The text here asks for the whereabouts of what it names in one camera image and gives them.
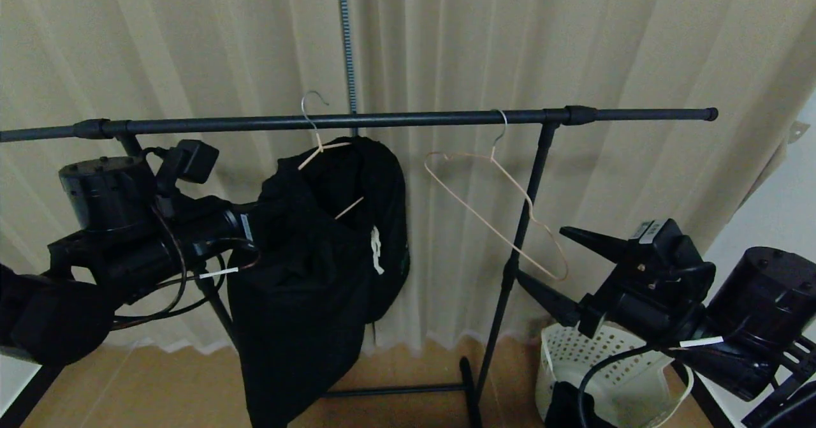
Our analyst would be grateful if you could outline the white laundry basket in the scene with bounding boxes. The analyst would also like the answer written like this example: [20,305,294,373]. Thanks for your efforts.
[534,323,696,428]

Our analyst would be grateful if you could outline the beige curtain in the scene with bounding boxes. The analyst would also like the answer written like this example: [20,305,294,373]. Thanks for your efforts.
[0,0,816,355]

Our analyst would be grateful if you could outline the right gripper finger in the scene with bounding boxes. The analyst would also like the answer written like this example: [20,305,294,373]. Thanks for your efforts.
[515,269,582,327]
[560,226,629,264]

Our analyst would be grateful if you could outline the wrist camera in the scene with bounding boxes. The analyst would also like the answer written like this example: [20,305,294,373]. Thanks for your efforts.
[153,139,219,199]
[628,219,716,301]

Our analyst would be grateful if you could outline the black shorts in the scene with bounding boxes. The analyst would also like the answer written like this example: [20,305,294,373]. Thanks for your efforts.
[226,136,411,428]

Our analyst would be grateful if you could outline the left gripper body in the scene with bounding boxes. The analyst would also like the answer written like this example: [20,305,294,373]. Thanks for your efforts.
[175,197,259,269]

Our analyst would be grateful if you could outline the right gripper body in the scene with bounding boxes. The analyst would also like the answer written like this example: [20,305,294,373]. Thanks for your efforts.
[577,249,705,346]

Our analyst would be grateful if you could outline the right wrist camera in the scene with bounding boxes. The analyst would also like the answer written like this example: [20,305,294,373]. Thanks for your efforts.
[628,219,716,301]

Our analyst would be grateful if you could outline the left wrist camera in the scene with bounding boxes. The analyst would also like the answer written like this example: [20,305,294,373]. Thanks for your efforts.
[153,139,219,199]

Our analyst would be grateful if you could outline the black clothes rack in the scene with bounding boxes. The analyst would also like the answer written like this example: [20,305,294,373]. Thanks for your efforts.
[0,106,719,428]

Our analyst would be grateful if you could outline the black garment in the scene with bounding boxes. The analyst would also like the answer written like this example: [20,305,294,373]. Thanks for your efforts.
[545,380,616,428]

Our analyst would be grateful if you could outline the pink clothes hanger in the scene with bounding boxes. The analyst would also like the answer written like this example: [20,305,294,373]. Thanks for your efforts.
[424,109,569,282]
[298,91,365,220]

